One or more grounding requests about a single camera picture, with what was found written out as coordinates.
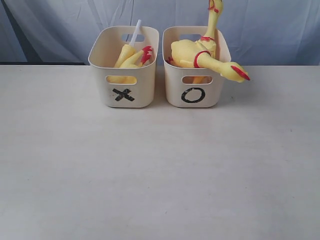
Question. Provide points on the whole rubber chicken front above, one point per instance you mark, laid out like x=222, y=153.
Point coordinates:
x=207, y=44

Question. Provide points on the whole rubber chicken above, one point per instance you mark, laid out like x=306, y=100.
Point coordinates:
x=186, y=53
x=207, y=44

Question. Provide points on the cream bin marked O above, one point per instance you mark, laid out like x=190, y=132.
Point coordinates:
x=188, y=87

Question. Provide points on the headless rubber chicken body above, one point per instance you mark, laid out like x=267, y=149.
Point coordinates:
x=139, y=63

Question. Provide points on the cream bin marked X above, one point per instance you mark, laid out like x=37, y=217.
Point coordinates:
x=125, y=74

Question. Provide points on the rubber chicken head with tube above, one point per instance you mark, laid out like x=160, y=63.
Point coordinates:
x=128, y=55

